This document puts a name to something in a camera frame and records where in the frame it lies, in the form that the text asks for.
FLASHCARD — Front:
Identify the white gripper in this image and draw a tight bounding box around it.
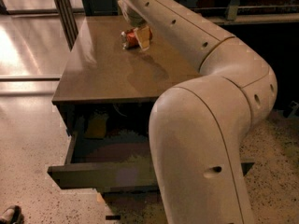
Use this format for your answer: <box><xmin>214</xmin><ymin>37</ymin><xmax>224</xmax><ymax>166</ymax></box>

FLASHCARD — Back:
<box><xmin>118</xmin><ymin>0</ymin><xmax>150</xmax><ymax>50</ymax></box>

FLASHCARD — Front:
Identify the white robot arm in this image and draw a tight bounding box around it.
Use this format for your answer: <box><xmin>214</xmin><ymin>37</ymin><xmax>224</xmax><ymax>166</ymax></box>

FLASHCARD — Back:
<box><xmin>121</xmin><ymin>0</ymin><xmax>278</xmax><ymax>224</ymax></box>

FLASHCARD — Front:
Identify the brown drawer cabinet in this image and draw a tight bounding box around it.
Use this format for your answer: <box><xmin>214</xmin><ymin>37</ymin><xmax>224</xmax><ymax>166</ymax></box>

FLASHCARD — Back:
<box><xmin>52</xmin><ymin>16</ymin><xmax>197</xmax><ymax>224</ymax></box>

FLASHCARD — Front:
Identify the yellow object inside drawer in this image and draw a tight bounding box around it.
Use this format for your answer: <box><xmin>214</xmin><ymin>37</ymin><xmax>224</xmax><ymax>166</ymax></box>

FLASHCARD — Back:
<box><xmin>84</xmin><ymin>114</ymin><xmax>108</xmax><ymax>139</ymax></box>

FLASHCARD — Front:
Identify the dark open top drawer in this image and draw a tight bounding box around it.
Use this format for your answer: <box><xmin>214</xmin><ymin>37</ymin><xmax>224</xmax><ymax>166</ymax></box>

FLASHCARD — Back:
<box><xmin>48</xmin><ymin>131</ymin><xmax>253</xmax><ymax>193</ymax></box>

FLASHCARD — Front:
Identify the red soda can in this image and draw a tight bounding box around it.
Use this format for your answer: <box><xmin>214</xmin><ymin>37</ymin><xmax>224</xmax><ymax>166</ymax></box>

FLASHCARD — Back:
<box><xmin>121</xmin><ymin>28</ymin><xmax>139</xmax><ymax>49</ymax></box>

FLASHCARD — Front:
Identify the dark background shelf unit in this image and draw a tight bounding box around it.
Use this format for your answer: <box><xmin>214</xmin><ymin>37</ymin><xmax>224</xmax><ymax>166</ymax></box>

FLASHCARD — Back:
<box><xmin>78</xmin><ymin>0</ymin><xmax>299</xmax><ymax>26</ymax></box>

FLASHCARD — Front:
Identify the black shoe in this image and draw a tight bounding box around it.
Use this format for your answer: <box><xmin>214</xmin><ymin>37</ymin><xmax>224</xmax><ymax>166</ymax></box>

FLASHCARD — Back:
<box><xmin>0</xmin><ymin>205</ymin><xmax>23</xmax><ymax>224</ymax></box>

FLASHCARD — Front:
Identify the metal window frame post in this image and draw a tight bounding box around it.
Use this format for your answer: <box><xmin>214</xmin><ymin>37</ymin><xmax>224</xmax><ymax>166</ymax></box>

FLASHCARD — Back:
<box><xmin>54</xmin><ymin>0</ymin><xmax>78</xmax><ymax>49</ymax></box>

